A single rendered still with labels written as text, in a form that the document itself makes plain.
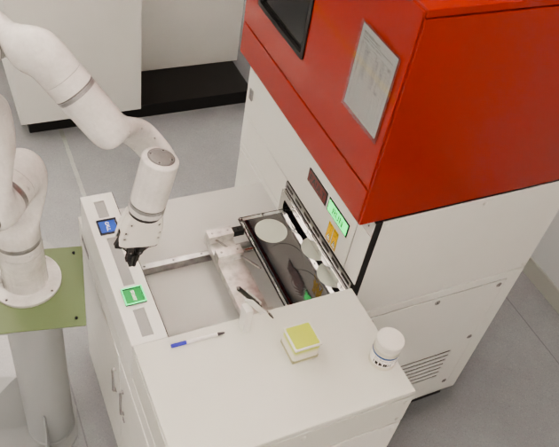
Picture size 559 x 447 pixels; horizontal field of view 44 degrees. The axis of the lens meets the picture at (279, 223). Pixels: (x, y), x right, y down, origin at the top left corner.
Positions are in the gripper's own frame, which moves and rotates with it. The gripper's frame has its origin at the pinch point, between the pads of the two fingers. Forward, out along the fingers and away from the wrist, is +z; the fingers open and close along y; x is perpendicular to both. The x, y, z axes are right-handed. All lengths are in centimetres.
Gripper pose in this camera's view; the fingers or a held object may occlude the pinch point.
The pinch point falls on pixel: (131, 256)
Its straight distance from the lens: 175.1
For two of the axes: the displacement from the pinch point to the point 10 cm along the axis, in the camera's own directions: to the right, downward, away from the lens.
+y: -8.5, 0.5, -5.2
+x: 4.0, 6.9, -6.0
